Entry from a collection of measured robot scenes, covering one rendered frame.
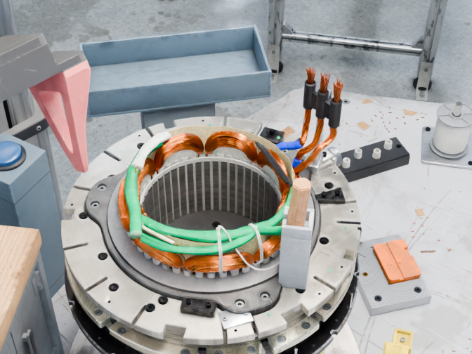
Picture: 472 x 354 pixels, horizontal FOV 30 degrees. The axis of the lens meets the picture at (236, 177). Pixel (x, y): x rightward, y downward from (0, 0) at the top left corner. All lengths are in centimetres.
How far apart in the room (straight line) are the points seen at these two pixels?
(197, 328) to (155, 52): 52
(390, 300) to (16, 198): 53
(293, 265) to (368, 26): 232
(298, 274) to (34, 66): 40
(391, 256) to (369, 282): 6
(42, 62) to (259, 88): 66
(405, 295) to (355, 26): 195
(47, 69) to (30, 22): 263
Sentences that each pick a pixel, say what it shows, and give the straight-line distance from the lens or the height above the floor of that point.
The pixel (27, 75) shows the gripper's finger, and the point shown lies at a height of 146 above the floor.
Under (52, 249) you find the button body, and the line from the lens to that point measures 124.
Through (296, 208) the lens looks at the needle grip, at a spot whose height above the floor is 121.
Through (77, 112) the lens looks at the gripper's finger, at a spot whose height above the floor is 142.
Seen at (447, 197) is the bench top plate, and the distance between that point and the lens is 144.
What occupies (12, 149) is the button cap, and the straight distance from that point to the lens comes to 112.
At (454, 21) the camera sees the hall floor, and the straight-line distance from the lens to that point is 321.
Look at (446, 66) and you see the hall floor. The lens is 300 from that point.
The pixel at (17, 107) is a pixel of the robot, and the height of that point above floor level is 95.
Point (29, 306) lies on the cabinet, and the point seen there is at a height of 98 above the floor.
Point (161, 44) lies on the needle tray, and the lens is 125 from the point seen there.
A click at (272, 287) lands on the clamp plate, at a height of 110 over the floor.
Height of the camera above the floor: 179
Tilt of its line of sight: 45 degrees down
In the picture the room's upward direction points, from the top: straight up
